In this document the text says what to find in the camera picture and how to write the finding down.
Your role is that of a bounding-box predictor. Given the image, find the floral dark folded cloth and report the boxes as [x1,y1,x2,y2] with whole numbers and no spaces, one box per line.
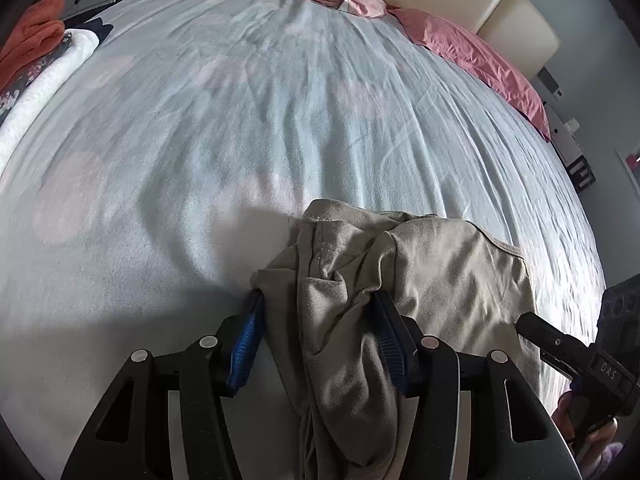
[0,34,72,122]

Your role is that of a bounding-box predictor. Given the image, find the person right hand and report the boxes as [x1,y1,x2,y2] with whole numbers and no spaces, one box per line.
[549,391,622,468]

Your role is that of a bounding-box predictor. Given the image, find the light blue bed sheet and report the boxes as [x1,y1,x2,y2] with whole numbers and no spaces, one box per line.
[1,0,605,479]

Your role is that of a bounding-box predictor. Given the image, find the dark pink pillow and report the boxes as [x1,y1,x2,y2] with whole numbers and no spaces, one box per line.
[387,6,551,142]

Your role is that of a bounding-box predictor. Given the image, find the white folded cloth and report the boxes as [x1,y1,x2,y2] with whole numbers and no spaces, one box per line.
[1,28,100,171]

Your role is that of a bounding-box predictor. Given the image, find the orange fluffy towel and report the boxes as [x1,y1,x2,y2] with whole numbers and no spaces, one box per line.
[0,0,65,88]

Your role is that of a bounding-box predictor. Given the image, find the right white nightstand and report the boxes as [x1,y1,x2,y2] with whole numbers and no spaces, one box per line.
[544,102,596,193]

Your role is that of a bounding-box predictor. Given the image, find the beige garment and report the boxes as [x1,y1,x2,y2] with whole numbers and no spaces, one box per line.
[255,200,541,479]

